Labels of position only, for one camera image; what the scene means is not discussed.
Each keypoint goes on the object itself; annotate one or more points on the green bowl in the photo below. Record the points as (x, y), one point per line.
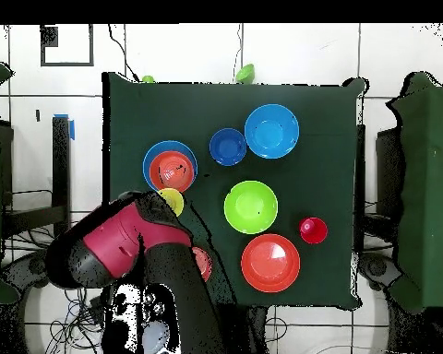
(251, 207)
(245, 73)

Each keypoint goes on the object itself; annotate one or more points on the translucent yellow cup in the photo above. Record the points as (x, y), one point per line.
(173, 199)

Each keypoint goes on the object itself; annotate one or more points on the orange bowl with ringed bottom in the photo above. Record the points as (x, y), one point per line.
(171, 171)

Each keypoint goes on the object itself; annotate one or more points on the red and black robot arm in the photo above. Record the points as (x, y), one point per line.
(114, 236)

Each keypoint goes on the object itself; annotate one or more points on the small dark blue bowl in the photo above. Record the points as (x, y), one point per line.
(227, 147)

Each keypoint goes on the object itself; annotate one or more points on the small plain orange bowl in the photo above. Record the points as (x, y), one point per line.
(203, 263)

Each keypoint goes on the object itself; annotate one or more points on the large blue bowl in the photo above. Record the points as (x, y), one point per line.
(158, 145)
(271, 131)

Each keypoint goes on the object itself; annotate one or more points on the large orange bowl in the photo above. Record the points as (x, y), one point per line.
(269, 263)

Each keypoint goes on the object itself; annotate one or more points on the red cup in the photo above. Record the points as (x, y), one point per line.
(315, 233)

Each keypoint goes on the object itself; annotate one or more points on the green bowl on floor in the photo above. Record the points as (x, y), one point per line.
(245, 73)

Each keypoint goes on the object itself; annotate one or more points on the small green floor object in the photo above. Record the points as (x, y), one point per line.
(148, 79)

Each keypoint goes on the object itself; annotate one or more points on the black metal stand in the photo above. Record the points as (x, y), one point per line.
(61, 166)

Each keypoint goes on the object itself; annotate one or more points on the blue tape strip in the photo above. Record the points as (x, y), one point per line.
(72, 129)

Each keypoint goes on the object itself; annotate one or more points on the grey chair base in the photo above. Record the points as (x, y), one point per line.
(376, 269)

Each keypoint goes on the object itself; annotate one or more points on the black chair base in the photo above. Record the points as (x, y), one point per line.
(26, 269)

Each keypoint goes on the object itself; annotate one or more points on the dark square floor frame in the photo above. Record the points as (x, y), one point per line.
(91, 48)

